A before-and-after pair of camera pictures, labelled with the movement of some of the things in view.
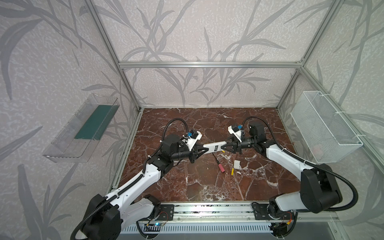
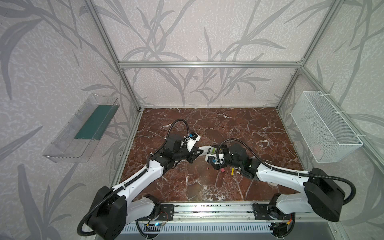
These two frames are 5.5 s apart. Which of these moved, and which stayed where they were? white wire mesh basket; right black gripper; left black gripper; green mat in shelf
Moved: right black gripper
Stayed: green mat in shelf; left black gripper; white wire mesh basket
